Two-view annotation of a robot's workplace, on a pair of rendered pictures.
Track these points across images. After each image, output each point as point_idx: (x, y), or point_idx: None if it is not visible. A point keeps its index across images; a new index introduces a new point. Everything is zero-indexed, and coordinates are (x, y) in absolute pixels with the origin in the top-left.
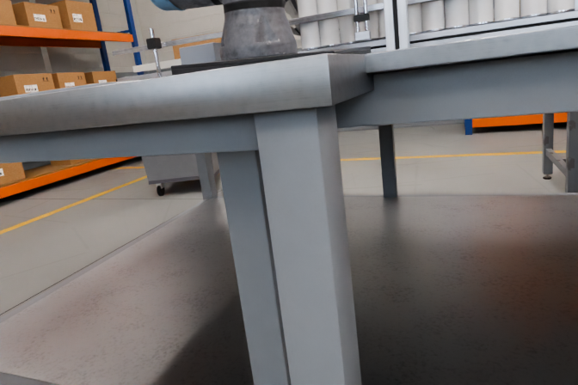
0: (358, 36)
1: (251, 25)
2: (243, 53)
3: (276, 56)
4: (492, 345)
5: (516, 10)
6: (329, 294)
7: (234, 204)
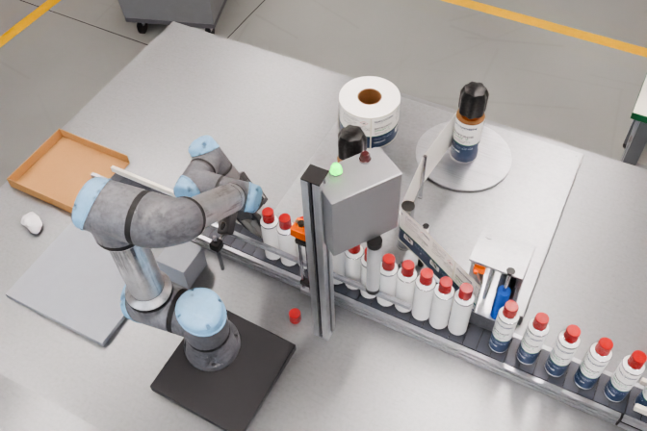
0: (302, 291)
1: (202, 359)
2: (197, 367)
3: (210, 420)
4: None
5: (424, 317)
6: None
7: None
